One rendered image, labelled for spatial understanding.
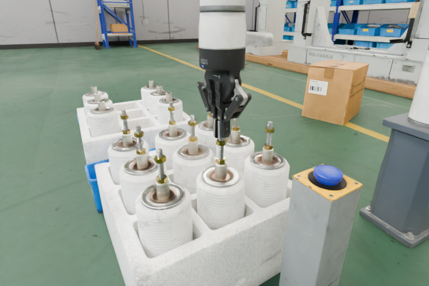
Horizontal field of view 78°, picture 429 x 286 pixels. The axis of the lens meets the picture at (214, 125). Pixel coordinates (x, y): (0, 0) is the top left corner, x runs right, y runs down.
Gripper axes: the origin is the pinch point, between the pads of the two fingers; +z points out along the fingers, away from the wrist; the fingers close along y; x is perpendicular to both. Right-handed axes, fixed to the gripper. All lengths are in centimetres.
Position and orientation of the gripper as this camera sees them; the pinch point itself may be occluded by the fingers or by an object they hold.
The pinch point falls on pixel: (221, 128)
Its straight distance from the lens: 47.7
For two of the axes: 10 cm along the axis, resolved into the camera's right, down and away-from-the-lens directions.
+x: 8.3, -2.1, 5.2
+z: 0.0, 9.3, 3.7
